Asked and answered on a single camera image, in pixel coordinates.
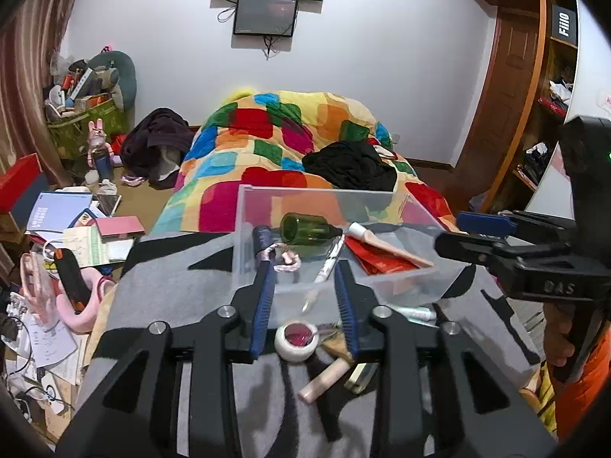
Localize small wall monitor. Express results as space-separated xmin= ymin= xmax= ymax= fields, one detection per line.
xmin=232 ymin=0 xmax=299 ymax=38

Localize person's right forearm orange sleeve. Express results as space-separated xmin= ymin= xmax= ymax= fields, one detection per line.
xmin=554 ymin=329 xmax=611 ymax=443

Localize green glass bottle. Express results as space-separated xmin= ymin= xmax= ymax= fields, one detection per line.
xmin=280 ymin=213 xmax=345 ymax=245

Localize tablet with dark screen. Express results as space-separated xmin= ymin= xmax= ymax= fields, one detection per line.
xmin=97 ymin=194 xmax=123 ymax=216

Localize wooden bookshelf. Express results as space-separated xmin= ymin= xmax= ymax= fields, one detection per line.
xmin=512 ymin=0 xmax=580 ymax=203

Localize white tape roll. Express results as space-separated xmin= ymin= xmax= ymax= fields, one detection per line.
xmin=274 ymin=321 xmax=320 ymax=363

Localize green booklet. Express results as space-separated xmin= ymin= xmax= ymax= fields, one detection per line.
xmin=61 ymin=225 xmax=112 ymax=268

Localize pink rabbit toy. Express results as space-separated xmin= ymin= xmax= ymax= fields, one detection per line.
xmin=87 ymin=119 xmax=116 ymax=169

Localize colourful patchwork blanket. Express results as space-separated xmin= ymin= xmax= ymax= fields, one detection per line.
xmin=150 ymin=88 xmax=460 ymax=238

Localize green shopping bag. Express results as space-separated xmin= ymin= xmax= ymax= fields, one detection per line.
xmin=46 ymin=97 xmax=131 ymax=159

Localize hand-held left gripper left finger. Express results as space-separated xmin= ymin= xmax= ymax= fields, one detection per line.
xmin=56 ymin=256 xmax=278 ymax=458

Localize pile of white papers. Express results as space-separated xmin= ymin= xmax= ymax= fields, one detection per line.
xmin=5 ymin=312 xmax=91 ymax=387

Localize clear plastic storage box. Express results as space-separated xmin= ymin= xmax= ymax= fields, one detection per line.
xmin=233 ymin=184 xmax=467 ymax=307

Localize person's right hand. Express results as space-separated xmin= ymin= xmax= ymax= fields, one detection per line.
xmin=543 ymin=302 xmax=577 ymax=382

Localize dark clothes pile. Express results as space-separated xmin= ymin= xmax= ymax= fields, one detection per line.
xmin=121 ymin=108 xmax=195 ymax=190

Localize gold black small box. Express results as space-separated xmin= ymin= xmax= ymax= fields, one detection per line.
xmin=346 ymin=361 xmax=376 ymax=395

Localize white marker pen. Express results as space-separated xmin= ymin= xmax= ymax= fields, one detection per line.
xmin=312 ymin=234 xmax=346 ymax=284

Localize red box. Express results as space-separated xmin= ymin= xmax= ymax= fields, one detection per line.
xmin=0 ymin=153 xmax=45 ymax=214

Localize grey black blanket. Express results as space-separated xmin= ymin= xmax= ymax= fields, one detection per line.
xmin=56 ymin=226 xmax=546 ymax=458

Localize blue water bottle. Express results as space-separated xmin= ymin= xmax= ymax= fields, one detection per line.
xmin=95 ymin=150 xmax=116 ymax=181

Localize grey neck pillow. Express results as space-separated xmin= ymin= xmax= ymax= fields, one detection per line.
xmin=87 ymin=50 xmax=139 ymax=111

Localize pink book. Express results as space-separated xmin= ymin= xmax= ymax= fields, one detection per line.
xmin=95 ymin=216 xmax=146 ymax=242

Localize pink cosmetic tube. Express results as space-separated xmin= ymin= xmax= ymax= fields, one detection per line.
xmin=298 ymin=357 xmax=352 ymax=403

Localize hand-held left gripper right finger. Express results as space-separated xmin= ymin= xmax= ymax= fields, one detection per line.
xmin=315 ymin=260 xmax=560 ymax=458

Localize wooden brush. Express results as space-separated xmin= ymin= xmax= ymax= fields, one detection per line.
xmin=319 ymin=328 xmax=355 ymax=364

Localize striped brown curtain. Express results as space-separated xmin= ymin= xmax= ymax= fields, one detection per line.
xmin=0 ymin=0 xmax=97 ymax=188

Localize blue white book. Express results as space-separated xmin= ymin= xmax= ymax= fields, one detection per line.
xmin=26 ymin=192 xmax=94 ymax=235

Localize black garment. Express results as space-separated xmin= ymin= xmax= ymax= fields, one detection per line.
xmin=302 ymin=140 xmax=398 ymax=192

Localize white green tube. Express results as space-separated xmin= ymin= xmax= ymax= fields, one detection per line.
xmin=386 ymin=303 xmax=438 ymax=323

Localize pink handbag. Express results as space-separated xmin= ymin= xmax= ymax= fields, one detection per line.
xmin=18 ymin=250 xmax=116 ymax=333

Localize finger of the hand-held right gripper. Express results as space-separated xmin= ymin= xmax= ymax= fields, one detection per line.
xmin=456 ymin=210 xmax=576 ymax=240
xmin=433 ymin=231 xmax=571 ymax=277

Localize wooden door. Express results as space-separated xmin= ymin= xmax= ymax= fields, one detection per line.
xmin=457 ymin=4 xmax=546 ymax=213

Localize red packet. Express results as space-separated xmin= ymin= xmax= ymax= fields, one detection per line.
xmin=344 ymin=235 xmax=422 ymax=276

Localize black orange tool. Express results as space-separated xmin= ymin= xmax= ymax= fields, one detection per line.
xmin=53 ymin=247 xmax=92 ymax=314

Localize cream tube with white cap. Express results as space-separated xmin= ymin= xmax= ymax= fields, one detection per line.
xmin=347 ymin=222 xmax=435 ymax=268

